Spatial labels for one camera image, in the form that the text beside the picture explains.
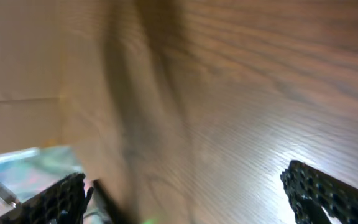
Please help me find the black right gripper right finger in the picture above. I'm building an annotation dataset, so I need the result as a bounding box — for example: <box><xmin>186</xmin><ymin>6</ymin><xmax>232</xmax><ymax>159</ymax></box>
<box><xmin>280</xmin><ymin>160</ymin><xmax>358</xmax><ymax>224</ymax></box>

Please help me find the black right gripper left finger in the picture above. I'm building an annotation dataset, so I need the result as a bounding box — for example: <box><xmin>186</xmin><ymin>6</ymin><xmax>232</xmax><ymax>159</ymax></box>
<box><xmin>0</xmin><ymin>173</ymin><xmax>94</xmax><ymax>224</ymax></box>

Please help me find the black charger cable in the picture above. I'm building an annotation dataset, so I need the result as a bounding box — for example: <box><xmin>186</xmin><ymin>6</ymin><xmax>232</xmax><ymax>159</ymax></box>
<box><xmin>91</xmin><ymin>179</ymin><xmax>130</xmax><ymax>224</ymax></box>

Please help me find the colourful wall painting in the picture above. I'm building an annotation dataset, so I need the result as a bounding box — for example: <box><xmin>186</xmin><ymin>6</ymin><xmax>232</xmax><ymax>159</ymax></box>
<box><xmin>0</xmin><ymin>147</ymin><xmax>84</xmax><ymax>216</ymax></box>

